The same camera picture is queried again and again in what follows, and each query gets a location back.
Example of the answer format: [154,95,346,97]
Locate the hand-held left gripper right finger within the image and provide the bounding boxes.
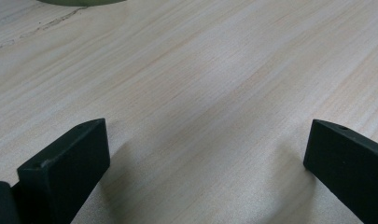
[303,119,378,224]

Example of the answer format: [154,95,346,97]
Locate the green ribbed trash bin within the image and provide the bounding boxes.
[36,0,127,7]

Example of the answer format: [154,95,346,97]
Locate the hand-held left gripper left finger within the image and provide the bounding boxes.
[17,118,111,224]

